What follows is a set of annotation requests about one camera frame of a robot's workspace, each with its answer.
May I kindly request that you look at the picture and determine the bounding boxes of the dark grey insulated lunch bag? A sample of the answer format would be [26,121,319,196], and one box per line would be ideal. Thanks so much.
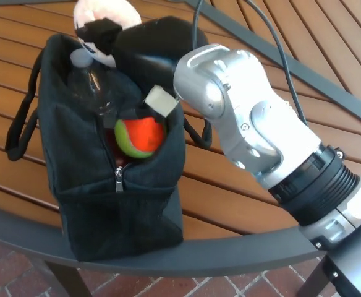
[5,33,214,263]

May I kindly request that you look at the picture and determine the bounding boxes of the clear plastic water bottle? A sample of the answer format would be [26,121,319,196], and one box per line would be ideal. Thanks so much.
[66,49,121,117]

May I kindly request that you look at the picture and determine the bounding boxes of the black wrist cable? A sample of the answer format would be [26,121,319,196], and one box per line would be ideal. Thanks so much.
[192,0,308,124]

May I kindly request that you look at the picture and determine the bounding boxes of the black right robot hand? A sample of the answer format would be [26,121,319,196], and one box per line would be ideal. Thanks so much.
[75,17,211,129]

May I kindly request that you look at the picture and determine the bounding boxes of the orange and green tennis ball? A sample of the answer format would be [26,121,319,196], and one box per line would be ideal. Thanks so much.
[114,116,166,159]

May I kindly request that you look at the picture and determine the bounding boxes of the dark metal table leg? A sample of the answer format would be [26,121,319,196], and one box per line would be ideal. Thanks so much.
[296,255,336,297]
[43,259,91,297]

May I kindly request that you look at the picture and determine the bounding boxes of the cream round soft toy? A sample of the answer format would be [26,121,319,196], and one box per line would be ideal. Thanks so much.
[72,0,143,69]

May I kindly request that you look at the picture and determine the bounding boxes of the red apple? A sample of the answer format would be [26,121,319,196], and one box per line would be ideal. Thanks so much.
[106,129,132,170]

